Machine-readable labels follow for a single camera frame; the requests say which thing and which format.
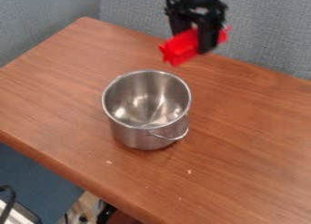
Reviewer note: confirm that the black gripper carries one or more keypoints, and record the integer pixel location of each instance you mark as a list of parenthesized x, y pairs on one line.
[(210, 24)]

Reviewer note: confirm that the red plastic block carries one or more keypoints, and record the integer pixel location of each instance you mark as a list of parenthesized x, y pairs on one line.
[(183, 46)]

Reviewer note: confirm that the stainless steel metal pot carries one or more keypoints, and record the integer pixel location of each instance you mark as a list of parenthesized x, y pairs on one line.
[(146, 103)]

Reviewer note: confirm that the wooden table leg base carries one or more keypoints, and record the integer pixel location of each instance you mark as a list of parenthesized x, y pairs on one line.
[(90, 210)]

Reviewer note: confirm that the grey device under table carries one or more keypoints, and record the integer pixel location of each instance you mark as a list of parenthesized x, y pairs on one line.
[(22, 216)]

